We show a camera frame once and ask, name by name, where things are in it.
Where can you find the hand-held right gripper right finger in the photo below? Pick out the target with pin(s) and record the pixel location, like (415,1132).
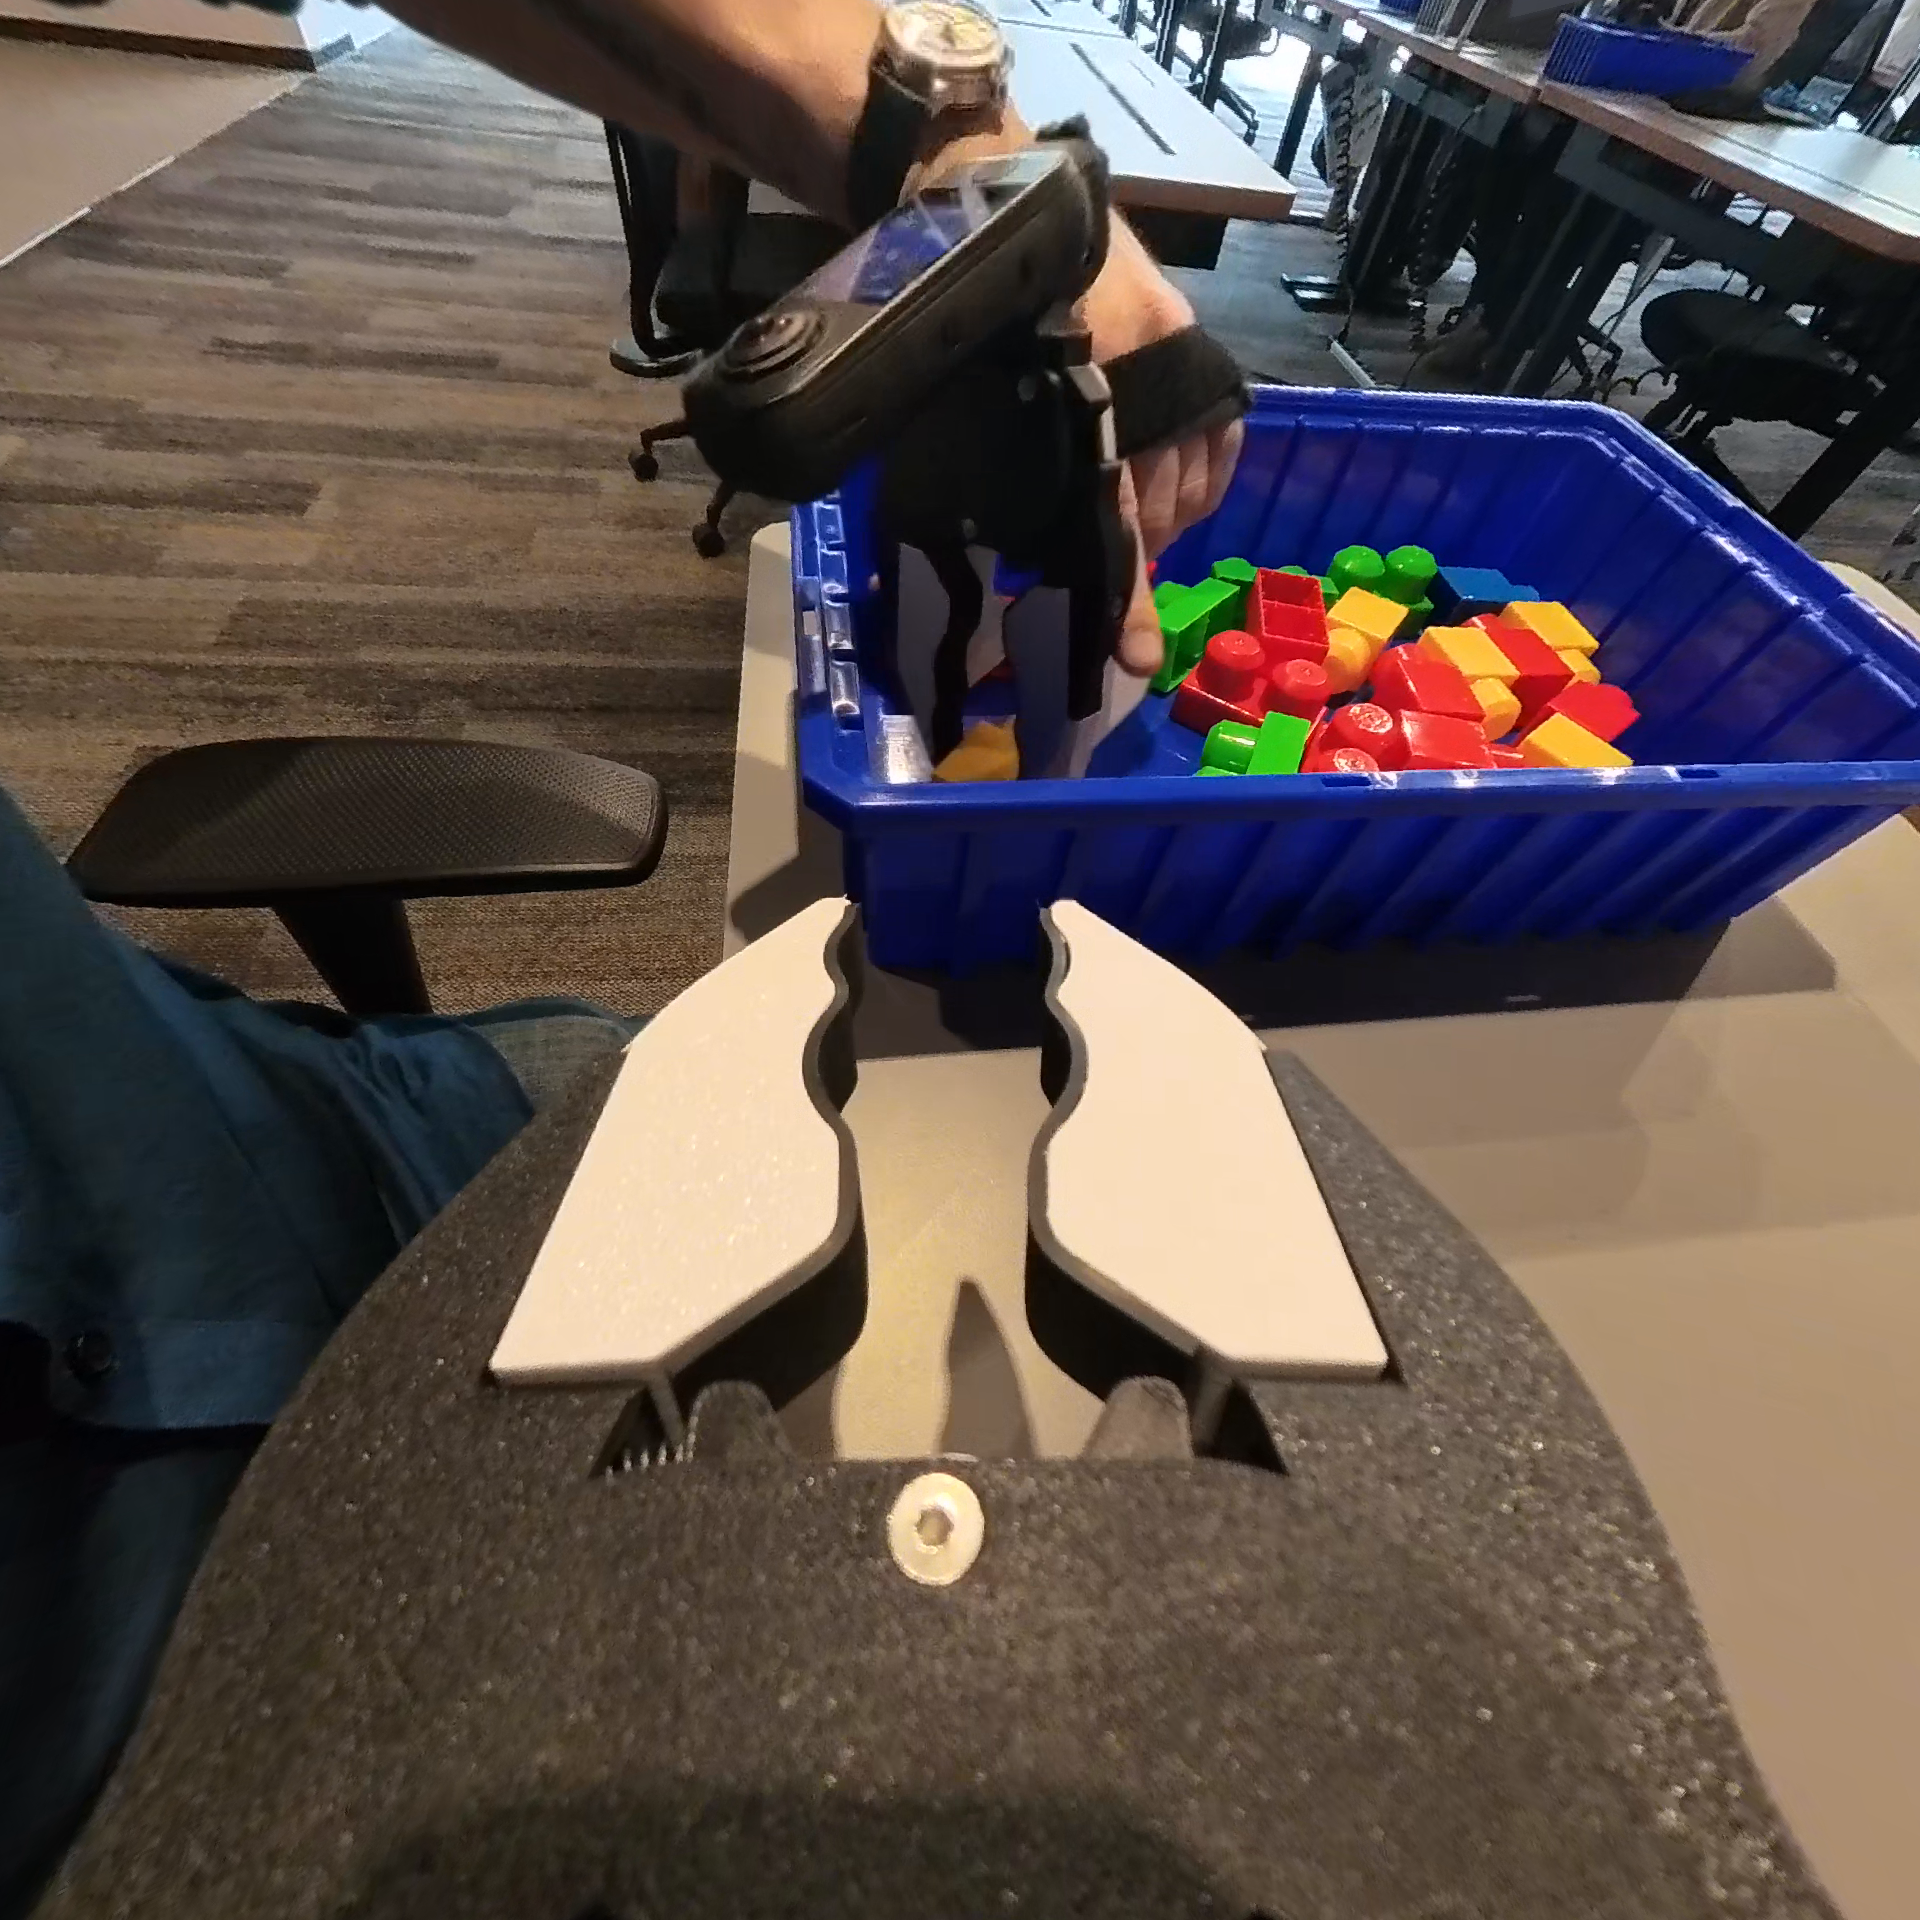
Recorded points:
(1202,1186)

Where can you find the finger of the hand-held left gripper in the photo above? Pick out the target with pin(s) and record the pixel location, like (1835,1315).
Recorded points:
(918,646)
(1051,676)

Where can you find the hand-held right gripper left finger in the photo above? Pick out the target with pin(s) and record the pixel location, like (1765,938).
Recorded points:
(691,1172)

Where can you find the yellow mega block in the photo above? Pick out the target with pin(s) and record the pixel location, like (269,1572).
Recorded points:
(979,756)

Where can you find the pile of colourful mega blocks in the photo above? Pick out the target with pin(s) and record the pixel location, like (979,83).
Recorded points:
(1412,676)

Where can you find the blue plastic bin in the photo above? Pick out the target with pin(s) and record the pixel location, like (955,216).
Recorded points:
(1711,676)

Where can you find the person's left forearm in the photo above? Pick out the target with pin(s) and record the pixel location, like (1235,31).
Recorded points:
(661,61)

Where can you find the person's left hand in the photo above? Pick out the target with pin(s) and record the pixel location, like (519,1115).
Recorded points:
(1184,494)

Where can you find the black office chair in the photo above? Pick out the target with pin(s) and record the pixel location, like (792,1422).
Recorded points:
(1756,352)
(675,255)

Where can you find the black wristwatch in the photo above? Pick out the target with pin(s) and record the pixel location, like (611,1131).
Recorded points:
(938,68)

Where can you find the white office desk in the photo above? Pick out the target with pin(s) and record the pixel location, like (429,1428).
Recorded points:
(1171,135)

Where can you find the black chair armrest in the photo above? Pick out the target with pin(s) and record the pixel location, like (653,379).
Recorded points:
(375,819)

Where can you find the small blue bin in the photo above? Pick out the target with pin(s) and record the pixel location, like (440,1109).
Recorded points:
(1642,54)

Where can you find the brown top office desk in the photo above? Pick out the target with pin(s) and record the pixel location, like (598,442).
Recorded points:
(1756,149)

